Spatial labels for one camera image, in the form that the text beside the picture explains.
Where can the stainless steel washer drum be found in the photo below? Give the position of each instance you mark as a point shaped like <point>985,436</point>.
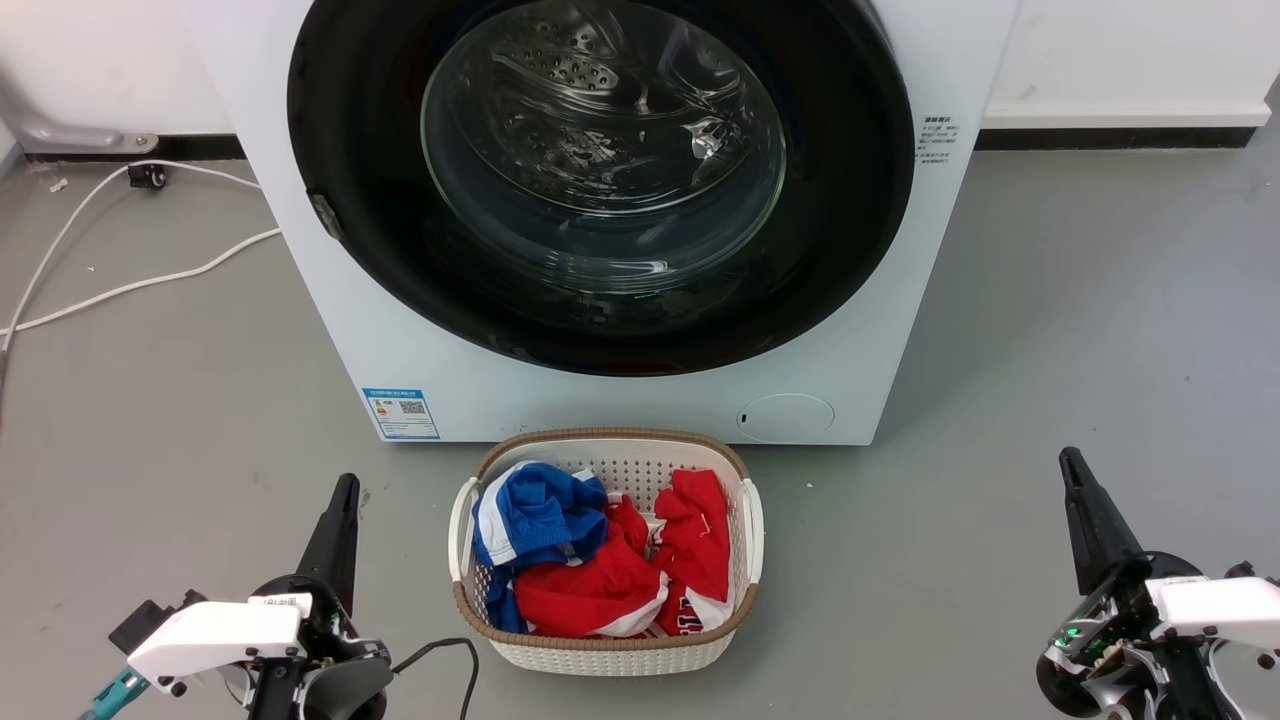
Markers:
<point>580,90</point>

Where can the blue and white garment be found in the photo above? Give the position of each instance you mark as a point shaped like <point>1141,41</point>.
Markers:
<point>535,515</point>

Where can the white front-load washing machine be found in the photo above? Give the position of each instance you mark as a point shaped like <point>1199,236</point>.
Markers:
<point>620,405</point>

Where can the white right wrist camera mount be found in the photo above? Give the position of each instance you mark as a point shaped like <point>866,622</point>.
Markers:
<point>1220,605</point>

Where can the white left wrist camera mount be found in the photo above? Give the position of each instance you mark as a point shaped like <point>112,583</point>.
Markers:
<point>215,635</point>

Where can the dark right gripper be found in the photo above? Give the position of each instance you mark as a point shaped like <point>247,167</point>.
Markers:
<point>1100,650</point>

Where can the round filter cover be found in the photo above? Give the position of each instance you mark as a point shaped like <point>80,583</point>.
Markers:
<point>786,418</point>

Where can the black round glass washer door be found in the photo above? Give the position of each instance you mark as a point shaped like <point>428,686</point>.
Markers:
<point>380,250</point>

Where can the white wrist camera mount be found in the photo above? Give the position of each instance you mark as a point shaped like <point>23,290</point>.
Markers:
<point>215,635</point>
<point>1220,605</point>

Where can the white woven laundry basket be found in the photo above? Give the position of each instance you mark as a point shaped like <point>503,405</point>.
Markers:
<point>610,655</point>

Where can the red garment with white trim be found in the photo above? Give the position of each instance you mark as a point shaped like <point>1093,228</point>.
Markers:
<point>590,590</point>

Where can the grey metal floor bracket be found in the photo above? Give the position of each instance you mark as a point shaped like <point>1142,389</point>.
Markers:
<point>60,132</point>

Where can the small black caster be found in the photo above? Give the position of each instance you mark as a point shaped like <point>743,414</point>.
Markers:
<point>148,177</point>

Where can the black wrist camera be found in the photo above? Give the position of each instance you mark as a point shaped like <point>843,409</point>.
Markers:
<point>1240,571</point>
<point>150,620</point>

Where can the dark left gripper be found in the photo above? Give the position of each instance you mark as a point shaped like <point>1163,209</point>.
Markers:
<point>325,640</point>

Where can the printed text label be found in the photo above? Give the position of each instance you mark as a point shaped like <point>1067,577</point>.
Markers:
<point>938,140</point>

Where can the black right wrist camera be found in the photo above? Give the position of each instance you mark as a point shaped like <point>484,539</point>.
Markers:
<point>1240,571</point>

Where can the plain red garment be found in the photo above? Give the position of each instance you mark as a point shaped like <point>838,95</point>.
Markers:
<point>695,530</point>

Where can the blue energy label sticker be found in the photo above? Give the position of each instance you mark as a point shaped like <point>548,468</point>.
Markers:
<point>400,414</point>

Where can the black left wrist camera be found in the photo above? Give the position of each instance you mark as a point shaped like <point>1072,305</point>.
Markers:
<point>150,620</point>

